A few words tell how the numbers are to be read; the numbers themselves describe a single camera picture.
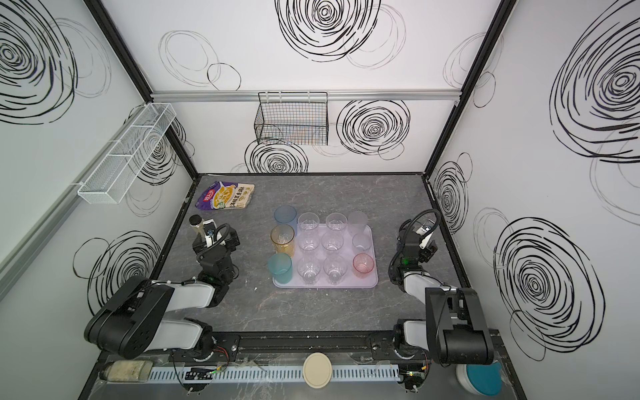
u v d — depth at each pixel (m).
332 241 0.90
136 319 0.43
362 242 0.94
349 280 0.87
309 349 0.75
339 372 0.64
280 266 0.88
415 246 0.69
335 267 0.88
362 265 0.88
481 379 0.62
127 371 0.67
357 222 0.98
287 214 0.90
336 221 0.99
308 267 0.86
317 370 0.65
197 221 0.94
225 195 1.09
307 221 0.99
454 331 0.42
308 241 0.92
